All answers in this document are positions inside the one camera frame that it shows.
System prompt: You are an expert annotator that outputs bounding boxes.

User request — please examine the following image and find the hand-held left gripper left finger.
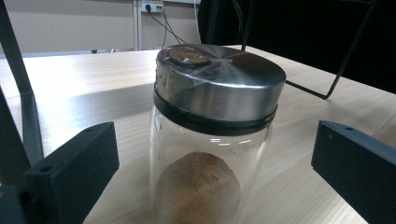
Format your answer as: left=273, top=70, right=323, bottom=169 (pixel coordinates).
left=23, top=121, right=120, bottom=224

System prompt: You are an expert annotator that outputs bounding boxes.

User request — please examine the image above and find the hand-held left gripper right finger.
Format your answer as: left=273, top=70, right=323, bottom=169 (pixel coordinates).
left=311, top=120, right=396, bottom=224

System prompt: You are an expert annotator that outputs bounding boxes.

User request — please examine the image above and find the black metal two-tier rack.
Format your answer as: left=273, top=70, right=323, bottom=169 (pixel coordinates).
left=0, top=0, right=379, bottom=188

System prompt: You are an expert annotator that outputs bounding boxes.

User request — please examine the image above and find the glass jar with steel lid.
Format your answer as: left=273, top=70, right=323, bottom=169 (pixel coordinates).
left=148, top=43, right=288, bottom=224

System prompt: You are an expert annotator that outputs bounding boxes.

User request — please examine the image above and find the dark curtain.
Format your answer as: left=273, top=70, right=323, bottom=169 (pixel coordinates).
left=197, top=0, right=396, bottom=94

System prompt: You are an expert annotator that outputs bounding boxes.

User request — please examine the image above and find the white wall post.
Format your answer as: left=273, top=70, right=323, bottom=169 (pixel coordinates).
left=133, top=0, right=144, bottom=51

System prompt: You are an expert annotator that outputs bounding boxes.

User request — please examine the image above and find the black power cable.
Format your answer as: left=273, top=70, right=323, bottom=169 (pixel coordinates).
left=158, top=6, right=171, bottom=50
left=146, top=5, right=188, bottom=46

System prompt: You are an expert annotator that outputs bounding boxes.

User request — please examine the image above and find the white wall socket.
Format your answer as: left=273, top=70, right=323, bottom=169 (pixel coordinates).
left=141, top=0, right=164, bottom=13

